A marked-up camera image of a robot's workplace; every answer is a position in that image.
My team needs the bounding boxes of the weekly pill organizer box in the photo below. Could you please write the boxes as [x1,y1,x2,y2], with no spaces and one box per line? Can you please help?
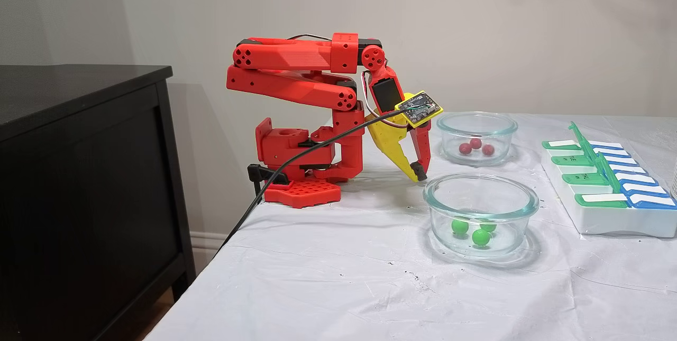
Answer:
[541,122,677,238]

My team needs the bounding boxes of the glass bowl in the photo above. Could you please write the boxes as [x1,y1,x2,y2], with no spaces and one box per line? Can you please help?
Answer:
[436,112,519,167]
[423,173,540,260]

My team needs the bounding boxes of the black table clamp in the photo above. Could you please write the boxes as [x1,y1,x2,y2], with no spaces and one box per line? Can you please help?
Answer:
[247,164,290,204]

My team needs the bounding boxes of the white tablecloth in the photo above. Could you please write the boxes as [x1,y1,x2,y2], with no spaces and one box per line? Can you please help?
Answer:
[143,110,677,341]

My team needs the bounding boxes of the white baseboard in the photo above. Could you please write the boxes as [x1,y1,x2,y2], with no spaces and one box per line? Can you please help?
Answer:
[189,231,233,273]

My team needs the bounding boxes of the black wooden cabinet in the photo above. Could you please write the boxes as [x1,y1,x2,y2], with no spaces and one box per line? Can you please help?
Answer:
[0,64,196,341]

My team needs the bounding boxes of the yellow camera mount with board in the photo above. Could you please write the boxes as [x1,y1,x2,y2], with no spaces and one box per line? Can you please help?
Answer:
[394,90,444,129]

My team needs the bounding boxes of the black camera cable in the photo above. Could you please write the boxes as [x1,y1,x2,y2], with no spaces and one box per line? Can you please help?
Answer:
[217,107,418,252]

